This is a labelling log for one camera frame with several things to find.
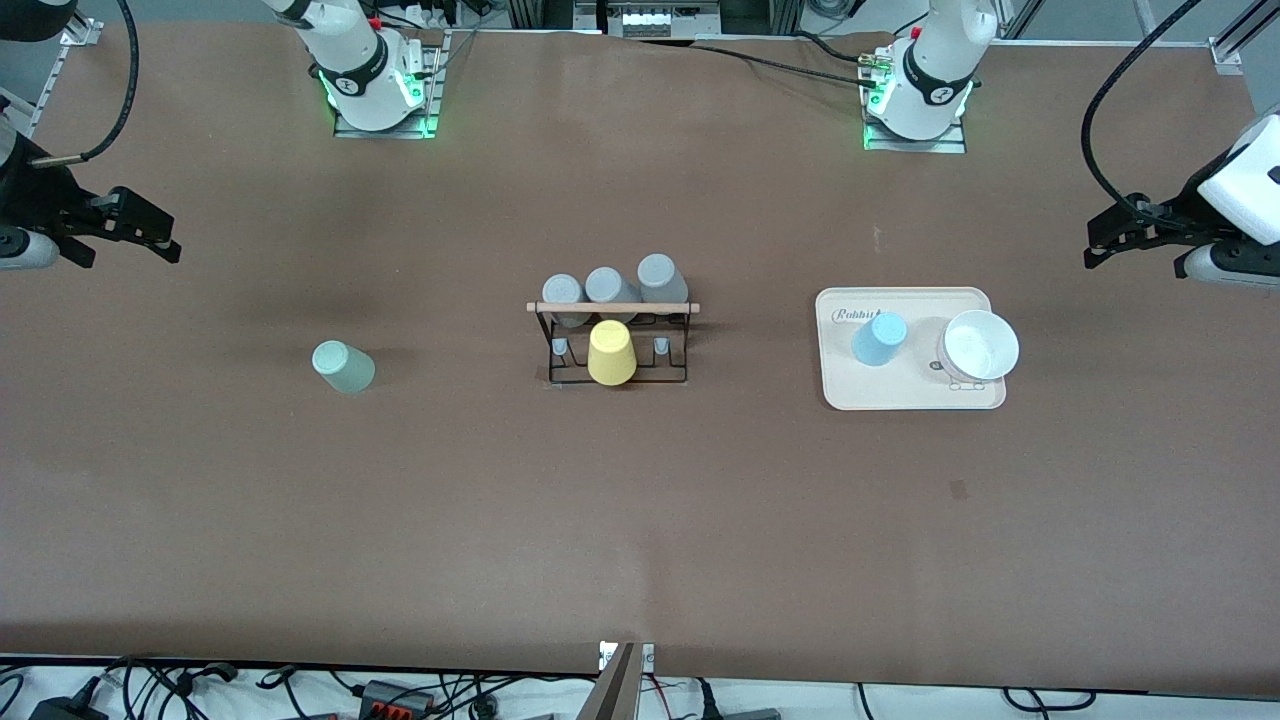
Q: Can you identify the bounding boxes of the long black table cable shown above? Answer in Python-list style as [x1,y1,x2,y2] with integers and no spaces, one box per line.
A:
[638,38,869,89]

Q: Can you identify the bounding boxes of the pale green cup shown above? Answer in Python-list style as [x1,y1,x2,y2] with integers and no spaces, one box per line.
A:
[311,340,377,395]

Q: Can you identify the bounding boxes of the aluminium frame rail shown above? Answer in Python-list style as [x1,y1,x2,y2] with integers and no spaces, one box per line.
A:
[0,18,103,141]
[1208,0,1280,77]

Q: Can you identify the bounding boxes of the short black table cable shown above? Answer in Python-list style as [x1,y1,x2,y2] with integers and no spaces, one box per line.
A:
[795,30,883,67]

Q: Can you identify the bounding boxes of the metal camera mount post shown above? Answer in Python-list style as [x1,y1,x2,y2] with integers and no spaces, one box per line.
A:
[578,641,656,720]

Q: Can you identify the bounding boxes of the black terminal block red levers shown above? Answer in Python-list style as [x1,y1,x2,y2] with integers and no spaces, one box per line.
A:
[358,680,437,720]

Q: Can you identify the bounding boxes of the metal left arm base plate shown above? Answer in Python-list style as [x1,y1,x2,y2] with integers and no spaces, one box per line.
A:
[862,55,969,155]

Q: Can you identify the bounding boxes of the white bowl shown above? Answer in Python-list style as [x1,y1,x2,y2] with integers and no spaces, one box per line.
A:
[937,309,1021,386]

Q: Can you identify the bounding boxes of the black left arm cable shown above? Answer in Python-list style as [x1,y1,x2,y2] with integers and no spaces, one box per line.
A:
[1080,0,1202,211]

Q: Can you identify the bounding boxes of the beige rectangular tray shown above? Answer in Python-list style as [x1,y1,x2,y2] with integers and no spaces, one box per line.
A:
[815,287,1007,412]

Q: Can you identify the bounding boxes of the brown table cover sheet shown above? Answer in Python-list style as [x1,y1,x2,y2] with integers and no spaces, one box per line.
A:
[0,22,1280,698]

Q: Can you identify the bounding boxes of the grey cup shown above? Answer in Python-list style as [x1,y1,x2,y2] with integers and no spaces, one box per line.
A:
[637,253,691,320]
[584,266,642,324]
[541,274,587,330]

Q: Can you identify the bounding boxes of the black wire cup rack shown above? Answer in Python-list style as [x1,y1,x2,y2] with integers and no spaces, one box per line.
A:
[527,300,701,387]

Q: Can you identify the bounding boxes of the yellow cup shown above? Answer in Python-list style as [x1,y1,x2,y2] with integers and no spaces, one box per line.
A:
[587,319,638,387]

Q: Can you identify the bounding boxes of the blue cup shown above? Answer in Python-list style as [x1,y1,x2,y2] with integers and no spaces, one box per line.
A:
[851,312,909,368]

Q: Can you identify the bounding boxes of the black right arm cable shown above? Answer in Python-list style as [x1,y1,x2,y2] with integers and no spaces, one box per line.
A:
[28,0,140,168]

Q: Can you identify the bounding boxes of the black power adapter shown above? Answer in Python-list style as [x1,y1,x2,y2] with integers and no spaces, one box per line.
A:
[28,690,109,720]

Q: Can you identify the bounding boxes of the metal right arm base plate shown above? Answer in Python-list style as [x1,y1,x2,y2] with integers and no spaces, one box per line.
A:
[333,30,442,140]

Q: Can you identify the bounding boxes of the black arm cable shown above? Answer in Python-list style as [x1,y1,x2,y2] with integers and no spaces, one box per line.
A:
[28,0,140,168]
[1080,0,1202,211]

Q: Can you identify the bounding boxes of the white power strip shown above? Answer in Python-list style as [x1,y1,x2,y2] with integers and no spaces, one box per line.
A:
[620,8,703,36]

